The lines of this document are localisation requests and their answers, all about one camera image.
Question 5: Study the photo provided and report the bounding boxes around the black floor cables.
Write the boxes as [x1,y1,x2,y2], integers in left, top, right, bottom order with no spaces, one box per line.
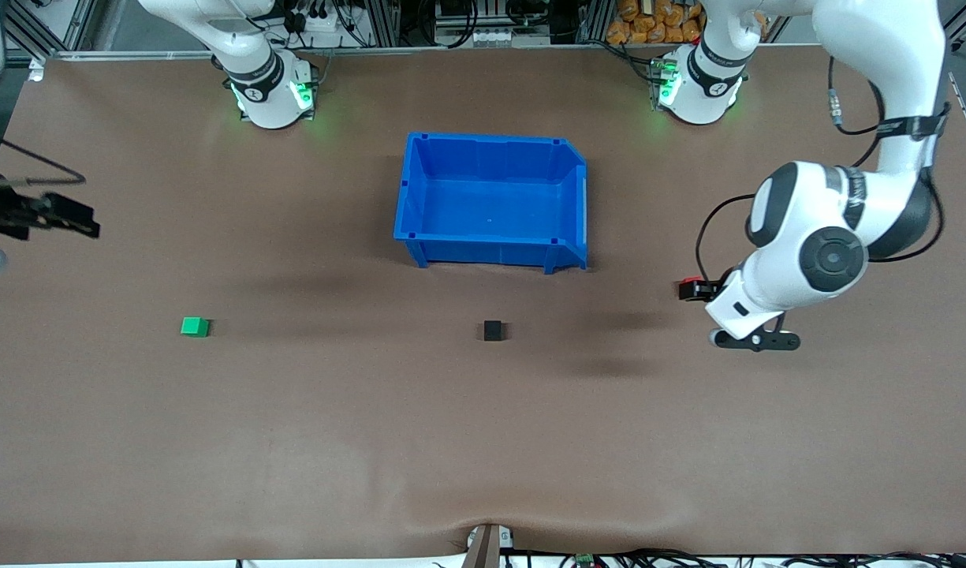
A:
[505,547,966,568]

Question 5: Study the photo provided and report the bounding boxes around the grey metal control box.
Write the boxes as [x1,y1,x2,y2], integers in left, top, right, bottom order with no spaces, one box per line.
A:
[434,0,552,48]

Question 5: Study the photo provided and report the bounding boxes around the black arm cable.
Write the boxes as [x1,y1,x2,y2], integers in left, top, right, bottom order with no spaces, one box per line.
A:
[0,126,87,188]
[694,55,946,286]

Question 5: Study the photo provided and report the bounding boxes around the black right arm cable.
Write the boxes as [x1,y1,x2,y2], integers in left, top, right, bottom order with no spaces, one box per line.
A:
[0,126,87,188]

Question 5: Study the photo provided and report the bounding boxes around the white power strip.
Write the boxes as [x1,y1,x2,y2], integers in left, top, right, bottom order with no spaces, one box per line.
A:
[282,0,351,39]

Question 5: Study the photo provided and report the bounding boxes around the blue plastic storage bin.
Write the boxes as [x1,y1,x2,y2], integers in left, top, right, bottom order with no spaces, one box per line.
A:
[393,131,590,275]

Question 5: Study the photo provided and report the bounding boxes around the pile of orange snack bags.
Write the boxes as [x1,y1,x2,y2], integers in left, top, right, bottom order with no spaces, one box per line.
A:
[606,0,709,47]

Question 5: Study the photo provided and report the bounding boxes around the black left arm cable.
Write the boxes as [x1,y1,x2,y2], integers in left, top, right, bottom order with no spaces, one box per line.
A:
[694,55,946,286]

